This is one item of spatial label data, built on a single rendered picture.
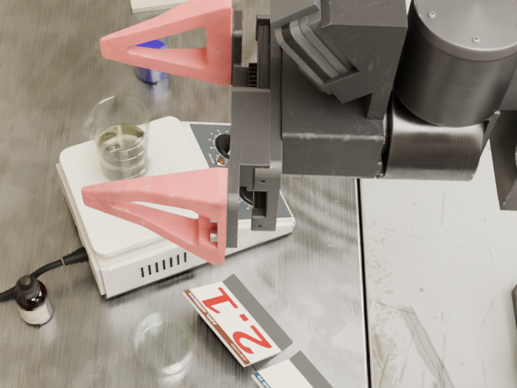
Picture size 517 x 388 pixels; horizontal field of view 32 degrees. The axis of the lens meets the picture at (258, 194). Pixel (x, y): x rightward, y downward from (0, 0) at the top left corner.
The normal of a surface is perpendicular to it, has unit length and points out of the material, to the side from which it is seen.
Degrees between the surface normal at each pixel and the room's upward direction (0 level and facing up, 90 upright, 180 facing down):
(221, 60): 90
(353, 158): 90
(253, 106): 1
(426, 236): 0
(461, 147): 56
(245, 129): 1
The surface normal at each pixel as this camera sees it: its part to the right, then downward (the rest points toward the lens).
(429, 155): 0.00, 0.61
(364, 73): -0.01, 0.86
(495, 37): 0.04, -0.51
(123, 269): 0.40, 0.80
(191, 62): 0.40, -0.47
